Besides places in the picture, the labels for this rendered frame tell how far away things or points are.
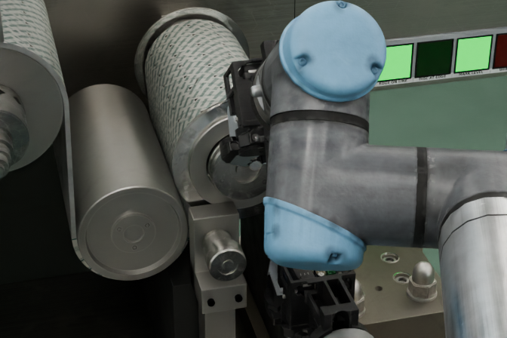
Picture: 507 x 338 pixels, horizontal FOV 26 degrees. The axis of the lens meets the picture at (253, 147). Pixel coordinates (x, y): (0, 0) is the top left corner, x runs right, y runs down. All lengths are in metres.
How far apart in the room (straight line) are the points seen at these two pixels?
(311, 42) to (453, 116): 3.24
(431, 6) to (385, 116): 2.45
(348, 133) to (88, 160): 0.49
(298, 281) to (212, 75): 0.25
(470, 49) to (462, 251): 0.89
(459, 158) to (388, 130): 3.08
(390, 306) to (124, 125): 0.38
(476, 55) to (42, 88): 0.72
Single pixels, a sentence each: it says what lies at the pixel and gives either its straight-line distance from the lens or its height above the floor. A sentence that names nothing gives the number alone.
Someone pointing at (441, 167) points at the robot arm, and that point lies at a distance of 0.80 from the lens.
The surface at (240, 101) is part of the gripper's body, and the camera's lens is 0.99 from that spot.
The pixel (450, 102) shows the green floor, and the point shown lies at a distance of 4.12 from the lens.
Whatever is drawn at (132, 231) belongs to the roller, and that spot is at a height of 1.18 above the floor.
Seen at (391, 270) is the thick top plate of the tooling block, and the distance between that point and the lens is 1.39.
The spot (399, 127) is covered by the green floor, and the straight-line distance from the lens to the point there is 3.91.
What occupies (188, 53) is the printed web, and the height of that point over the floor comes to 1.31.
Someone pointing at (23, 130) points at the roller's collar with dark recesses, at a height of 1.34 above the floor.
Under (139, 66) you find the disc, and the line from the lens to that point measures 1.38.
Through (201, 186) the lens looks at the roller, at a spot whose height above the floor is 1.23.
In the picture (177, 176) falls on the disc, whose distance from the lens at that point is 1.16.
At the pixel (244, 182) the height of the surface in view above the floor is 1.23.
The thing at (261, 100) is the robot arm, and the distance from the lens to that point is 0.91.
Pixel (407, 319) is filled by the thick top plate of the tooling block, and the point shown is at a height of 1.03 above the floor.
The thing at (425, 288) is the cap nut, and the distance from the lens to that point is 1.33.
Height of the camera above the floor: 1.83
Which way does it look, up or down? 29 degrees down
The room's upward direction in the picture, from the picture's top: straight up
